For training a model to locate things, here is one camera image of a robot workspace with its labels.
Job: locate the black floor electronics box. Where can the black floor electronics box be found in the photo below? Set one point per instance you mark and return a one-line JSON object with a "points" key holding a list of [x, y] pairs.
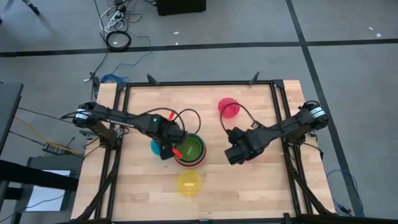
{"points": [[53, 148]]}

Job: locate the small magenta plastic bowl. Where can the small magenta plastic bowl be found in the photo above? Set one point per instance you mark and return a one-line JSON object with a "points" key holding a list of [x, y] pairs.
{"points": [[229, 109]]}

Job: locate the black device with green light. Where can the black device with green light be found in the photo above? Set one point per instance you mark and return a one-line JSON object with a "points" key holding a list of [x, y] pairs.
{"points": [[96, 85]]}

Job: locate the grey metal stand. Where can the grey metal stand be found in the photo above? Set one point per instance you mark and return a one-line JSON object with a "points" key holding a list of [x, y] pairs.
{"points": [[46, 194]]}

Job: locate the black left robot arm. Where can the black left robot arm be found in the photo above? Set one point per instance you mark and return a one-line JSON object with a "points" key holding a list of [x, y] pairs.
{"points": [[121, 119]]}

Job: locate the black tripod leg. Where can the black tripod leg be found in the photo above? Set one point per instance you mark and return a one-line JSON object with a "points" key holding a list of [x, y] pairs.
{"points": [[32, 8]]}

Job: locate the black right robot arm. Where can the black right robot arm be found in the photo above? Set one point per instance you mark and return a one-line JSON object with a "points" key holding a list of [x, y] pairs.
{"points": [[292, 123]]}

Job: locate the black beam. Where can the black beam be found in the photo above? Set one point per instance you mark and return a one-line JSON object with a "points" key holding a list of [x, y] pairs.
{"points": [[31, 174]]}

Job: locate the small yellow plastic bowl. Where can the small yellow plastic bowl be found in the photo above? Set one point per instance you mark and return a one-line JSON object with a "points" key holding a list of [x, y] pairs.
{"points": [[189, 184]]}

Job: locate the large orange plastic bowl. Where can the large orange plastic bowl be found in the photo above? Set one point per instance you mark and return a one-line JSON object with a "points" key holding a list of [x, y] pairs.
{"points": [[189, 166]]}

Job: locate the dark grey desk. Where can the dark grey desk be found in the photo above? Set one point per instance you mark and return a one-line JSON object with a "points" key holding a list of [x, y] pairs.
{"points": [[7, 109]]}

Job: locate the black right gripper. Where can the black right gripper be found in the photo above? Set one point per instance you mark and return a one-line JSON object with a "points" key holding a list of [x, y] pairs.
{"points": [[245, 144]]}

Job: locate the small green plastic bowl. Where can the small green plastic bowl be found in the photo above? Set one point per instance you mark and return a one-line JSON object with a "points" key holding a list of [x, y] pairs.
{"points": [[192, 149]]}

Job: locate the black aluminium table frame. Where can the black aluminium table frame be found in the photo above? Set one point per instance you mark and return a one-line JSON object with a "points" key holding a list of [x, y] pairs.
{"points": [[202, 83]]}

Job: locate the white power strip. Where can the white power strip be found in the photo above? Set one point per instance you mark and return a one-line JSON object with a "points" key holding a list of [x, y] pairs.
{"points": [[113, 19]]}

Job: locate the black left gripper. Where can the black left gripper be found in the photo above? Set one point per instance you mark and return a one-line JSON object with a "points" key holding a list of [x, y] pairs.
{"points": [[172, 135]]}

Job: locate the small cyan plastic bowl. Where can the small cyan plastic bowl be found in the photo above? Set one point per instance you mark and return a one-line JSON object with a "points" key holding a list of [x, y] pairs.
{"points": [[155, 147]]}

